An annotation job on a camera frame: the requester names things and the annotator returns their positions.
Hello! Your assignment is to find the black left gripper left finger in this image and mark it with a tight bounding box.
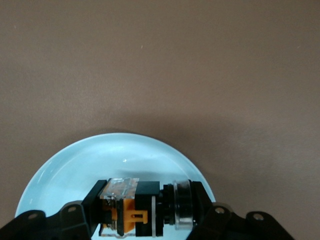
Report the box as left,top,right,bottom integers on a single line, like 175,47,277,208
0,179,108,240

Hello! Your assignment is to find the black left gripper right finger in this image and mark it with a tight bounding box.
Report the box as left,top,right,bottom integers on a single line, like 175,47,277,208
184,180,296,240

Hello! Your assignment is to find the orange black push-button switch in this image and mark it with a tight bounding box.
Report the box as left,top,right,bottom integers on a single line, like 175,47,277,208
99,177,198,238

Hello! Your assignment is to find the light blue round plate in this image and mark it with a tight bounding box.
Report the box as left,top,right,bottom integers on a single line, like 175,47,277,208
14,132,217,240

